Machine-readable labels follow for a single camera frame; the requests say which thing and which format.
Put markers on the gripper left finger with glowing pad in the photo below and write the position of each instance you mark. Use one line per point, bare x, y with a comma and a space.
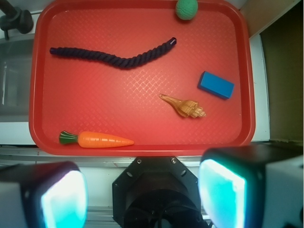
46, 195

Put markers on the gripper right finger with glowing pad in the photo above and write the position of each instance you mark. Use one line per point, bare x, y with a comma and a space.
255, 186

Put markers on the amber plastic shell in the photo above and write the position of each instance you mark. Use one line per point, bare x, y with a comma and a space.
185, 108

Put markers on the orange toy carrot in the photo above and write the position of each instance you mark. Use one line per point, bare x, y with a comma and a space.
94, 140

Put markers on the blue rectangular block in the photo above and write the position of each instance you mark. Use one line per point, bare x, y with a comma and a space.
215, 85

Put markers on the red plastic tray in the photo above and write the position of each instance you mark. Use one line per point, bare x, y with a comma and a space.
77, 95

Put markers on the steel sink basin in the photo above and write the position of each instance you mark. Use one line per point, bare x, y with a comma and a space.
15, 72

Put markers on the green knitted ball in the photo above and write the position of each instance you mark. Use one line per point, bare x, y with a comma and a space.
186, 9

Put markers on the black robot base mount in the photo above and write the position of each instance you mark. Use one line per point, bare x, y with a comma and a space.
157, 192

